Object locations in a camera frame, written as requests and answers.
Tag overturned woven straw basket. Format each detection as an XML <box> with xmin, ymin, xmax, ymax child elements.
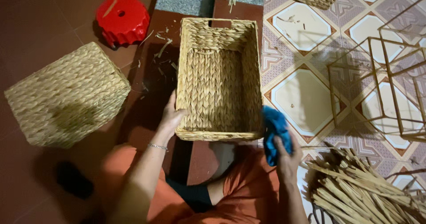
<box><xmin>4</xmin><ymin>42</ymin><xmax>132</xmax><ymax>149</ymax></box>

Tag person's left hand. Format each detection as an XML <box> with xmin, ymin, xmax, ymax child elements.
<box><xmin>160</xmin><ymin>90</ymin><xmax>189</xmax><ymax>134</ymax></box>

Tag scattered straw scraps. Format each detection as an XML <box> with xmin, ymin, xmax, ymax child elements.
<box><xmin>137</xmin><ymin>26</ymin><xmax>180</xmax><ymax>99</ymax></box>

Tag metal wire basket frame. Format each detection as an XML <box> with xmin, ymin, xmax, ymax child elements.
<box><xmin>378</xmin><ymin>0</ymin><xmax>426</xmax><ymax>51</ymax></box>
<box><xmin>328</xmin><ymin>36</ymin><xmax>426</xmax><ymax>143</ymax></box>

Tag orange trousers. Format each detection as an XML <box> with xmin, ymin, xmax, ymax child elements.
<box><xmin>97</xmin><ymin>143</ymin><xmax>293</xmax><ymax>224</ymax></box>

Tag person's right hand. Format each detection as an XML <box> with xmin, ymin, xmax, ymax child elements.
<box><xmin>273</xmin><ymin>130</ymin><xmax>304</xmax><ymax>182</ymax></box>

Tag blue cloth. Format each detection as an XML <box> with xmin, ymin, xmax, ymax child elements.
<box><xmin>262</xmin><ymin>105</ymin><xmax>293</xmax><ymax>167</ymax></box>

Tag bundle of dried straw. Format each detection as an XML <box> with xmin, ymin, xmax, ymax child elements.
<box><xmin>301</xmin><ymin>147</ymin><xmax>426</xmax><ymax>224</ymax></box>

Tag red plastic stool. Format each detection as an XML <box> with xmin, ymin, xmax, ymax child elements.
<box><xmin>95</xmin><ymin>0</ymin><xmax>151</xmax><ymax>48</ymax></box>

